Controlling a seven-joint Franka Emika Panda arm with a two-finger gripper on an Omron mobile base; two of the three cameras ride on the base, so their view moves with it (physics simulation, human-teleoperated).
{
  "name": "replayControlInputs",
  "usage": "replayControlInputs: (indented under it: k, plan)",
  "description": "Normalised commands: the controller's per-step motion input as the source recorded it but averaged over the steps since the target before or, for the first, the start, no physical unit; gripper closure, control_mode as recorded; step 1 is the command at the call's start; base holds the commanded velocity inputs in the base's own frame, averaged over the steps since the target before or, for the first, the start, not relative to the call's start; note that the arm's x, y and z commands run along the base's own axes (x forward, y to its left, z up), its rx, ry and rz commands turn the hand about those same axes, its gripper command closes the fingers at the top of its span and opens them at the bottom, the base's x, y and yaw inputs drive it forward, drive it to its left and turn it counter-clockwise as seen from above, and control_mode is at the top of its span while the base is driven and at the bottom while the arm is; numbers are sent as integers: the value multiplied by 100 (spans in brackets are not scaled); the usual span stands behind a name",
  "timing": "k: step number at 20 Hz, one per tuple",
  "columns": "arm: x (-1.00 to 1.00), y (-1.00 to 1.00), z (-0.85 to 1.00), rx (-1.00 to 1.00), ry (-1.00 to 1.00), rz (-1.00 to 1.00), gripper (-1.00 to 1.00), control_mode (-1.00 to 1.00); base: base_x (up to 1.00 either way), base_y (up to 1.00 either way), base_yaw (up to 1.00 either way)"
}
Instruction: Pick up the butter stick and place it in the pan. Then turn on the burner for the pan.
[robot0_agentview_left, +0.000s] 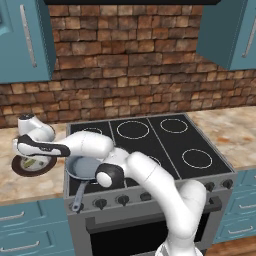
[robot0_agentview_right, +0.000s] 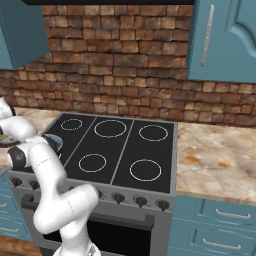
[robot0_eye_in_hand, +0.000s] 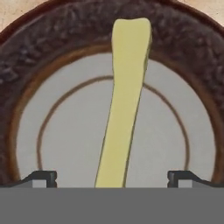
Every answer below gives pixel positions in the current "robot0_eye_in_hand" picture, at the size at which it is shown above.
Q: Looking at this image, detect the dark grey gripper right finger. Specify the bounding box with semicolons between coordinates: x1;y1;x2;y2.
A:
167;170;215;189

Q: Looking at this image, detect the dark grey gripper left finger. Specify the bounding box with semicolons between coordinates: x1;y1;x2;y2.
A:
10;171;58;189

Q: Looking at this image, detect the brown rimmed grey plate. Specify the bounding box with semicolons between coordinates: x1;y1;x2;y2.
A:
0;0;224;189

